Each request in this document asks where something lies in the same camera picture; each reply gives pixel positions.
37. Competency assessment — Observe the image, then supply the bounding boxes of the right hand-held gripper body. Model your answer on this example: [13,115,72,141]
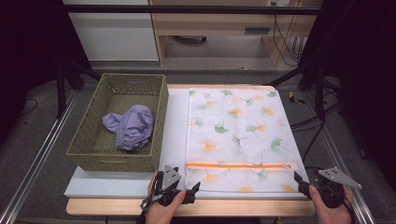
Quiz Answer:
[309,166,363,209]

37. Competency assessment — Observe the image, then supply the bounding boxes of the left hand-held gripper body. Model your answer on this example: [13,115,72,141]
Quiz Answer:
[154,164,188,207]

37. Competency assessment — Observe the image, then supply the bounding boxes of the purple garment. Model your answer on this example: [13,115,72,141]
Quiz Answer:
[102,104,156,152]

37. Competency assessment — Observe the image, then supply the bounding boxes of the white leaf-print laundry bag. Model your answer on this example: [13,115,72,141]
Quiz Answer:
[184,88,300,194]

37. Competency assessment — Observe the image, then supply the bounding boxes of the green woven basket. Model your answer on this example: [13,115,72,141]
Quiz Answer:
[65,73,170,173]

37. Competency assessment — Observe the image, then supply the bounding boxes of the person's right hand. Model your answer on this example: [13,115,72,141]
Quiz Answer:
[309,186,355,224]

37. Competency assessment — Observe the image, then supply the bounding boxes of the person's left hand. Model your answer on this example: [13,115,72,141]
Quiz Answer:
[145,171,187,224]

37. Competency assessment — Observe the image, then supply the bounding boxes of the white table board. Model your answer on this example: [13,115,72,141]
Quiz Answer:
[64,88,312,200]

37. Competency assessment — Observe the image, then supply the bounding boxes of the yellow and black floor object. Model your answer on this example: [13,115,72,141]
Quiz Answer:
[288,91,306,105]

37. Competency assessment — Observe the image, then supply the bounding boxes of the black metal stand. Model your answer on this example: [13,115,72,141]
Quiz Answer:
[55,59,102,119]
[267,59,326,120]

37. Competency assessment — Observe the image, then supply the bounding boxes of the black curtain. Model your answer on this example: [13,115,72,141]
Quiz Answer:
[300,0,396,188]
[0,0,92,141]

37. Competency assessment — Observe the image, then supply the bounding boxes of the white cabinet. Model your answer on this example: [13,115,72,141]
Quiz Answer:
[62,0,160,62]

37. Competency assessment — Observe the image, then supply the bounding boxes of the light wooden desk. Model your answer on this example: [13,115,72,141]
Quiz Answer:
[148,0,323,67]

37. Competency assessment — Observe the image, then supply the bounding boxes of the black horizontal bar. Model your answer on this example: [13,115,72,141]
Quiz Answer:
[64,4,321,16]

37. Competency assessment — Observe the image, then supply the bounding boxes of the aluminium floor rail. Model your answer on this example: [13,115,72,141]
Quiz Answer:
[0,91,78,224]
[303,91,376,224]

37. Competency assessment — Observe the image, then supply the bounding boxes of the right hand-held gripper cable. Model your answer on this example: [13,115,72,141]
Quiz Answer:
[341,188,357,224]

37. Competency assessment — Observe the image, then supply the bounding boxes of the hand-held gripper cable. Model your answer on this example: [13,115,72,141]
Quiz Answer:
[341,188,357,224]
[136,172,163,224]

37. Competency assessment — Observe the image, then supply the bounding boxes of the left hand-held gripper cable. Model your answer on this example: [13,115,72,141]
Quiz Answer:
[136,172,163,224]

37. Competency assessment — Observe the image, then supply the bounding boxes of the bundle of floor cables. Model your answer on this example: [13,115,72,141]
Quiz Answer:
[290,102,342,133]

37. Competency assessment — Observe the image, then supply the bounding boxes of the hanging black desk cables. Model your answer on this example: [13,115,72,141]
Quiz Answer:
[272,1,307,67]

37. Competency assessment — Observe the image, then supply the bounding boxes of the thin black floor cable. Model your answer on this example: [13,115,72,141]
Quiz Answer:
[20,98,38,116]

